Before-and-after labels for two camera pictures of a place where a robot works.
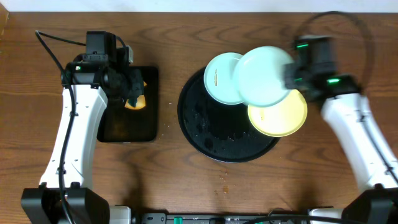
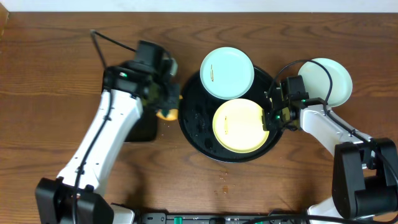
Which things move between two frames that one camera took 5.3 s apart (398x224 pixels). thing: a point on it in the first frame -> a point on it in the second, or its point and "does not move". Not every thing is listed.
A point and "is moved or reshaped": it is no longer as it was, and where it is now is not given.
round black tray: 220,130 does not move
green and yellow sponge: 140,102 is moved or reshaped
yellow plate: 282,119 is moved or reshaped
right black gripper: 290,76 -> 268,115
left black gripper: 134,88 -> 170,101
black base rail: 275,218 does not move
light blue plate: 257,76 is moved or reshaped
